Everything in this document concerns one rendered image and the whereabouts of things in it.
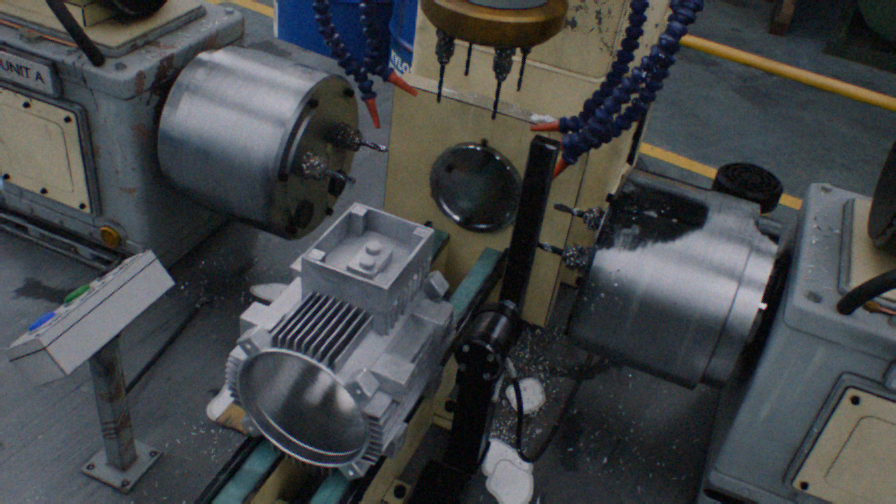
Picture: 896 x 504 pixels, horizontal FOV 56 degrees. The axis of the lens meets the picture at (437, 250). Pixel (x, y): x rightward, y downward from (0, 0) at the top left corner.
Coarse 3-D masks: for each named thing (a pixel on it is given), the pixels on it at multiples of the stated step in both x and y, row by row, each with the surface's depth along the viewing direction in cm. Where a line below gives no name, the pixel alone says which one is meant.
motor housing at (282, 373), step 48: (288, 288) 95; (288, 336) 83; (336, 336) 84; (384, 336) 89; (240, 384) 90; (288, 384) 97; (336, 384) 101; (288, 432) 94; (336, 432) 95; (384, 432) 85
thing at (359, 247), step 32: (352, 224) 96; (384, 224) 96; (416, 224) 94; (320, 256) 88; (352, 256) 93; (384, 256) 92; (416, 256) 90; (320, 288) 88; (352, 288) 86; (384, 288) 85; (416, 288) 94; (384, 320) 87
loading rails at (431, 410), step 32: (480, 256) 128; (480, 288) 121; (448, 352) 111; (448, 384) 118; (416, 416) 106; (448, 416) 115; (256, 448) 95; (224, 480) 91; (256, 480) 92; (288, 480) 100; (352, 480) 93; (384, 480) 101
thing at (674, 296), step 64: (640, 192) 101; (704, 192) 103; (576, 256) 105; (640, 256) 98; (704, 256) 96; (768, 256) 97; (576, 320) 103; (640, 320) 99; (704, 320) 96; (704, 384) 105
